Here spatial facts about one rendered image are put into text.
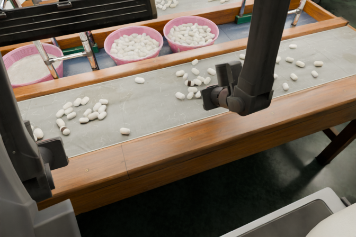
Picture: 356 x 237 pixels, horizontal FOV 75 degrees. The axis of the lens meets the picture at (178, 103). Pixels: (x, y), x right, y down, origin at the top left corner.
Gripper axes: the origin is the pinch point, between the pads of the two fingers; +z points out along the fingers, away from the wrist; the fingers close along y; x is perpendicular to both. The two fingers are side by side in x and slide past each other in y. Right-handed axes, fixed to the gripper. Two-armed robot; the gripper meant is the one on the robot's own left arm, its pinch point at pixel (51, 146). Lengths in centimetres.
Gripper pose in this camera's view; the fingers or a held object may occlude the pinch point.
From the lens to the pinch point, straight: 69.1
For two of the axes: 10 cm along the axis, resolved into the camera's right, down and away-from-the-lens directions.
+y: -9.4, 2.6, -2.2
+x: 2.2, 9.6, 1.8
